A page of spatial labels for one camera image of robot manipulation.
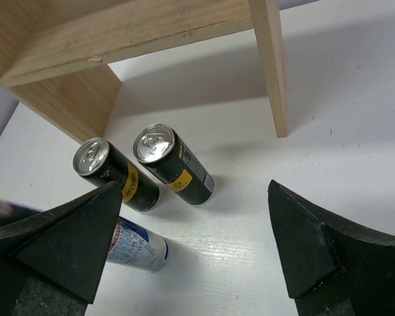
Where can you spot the blue silver energy can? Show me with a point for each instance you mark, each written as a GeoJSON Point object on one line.
{"type": "Point", "coordinates": [135, 246]}
{"type": "Point", "coordinates": [10, 210]}

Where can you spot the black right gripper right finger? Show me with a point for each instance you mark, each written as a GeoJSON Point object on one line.
{"type": "Point", "coordinates": [331, 265]}

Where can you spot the left black tonic can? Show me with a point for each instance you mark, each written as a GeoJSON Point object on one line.
{"type": "Point", "coordinates": [98, 161]}

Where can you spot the black tonic can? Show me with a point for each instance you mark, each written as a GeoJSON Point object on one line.
{"type": "Point", "coordinates": [160, 150]}
{"type": "Point", "coordinates": [98, 161]}

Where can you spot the wooden shelf unit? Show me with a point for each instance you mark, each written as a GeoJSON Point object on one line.
{"type": "Point", "coordinates": [55, 55]}

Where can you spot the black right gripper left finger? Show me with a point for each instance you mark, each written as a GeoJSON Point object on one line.
{"type": "Point", "coordinates": [51, 262]}

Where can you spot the right black tonic can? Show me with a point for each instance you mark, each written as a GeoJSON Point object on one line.
{"type": "Point", "coordinates": [160, 150]}

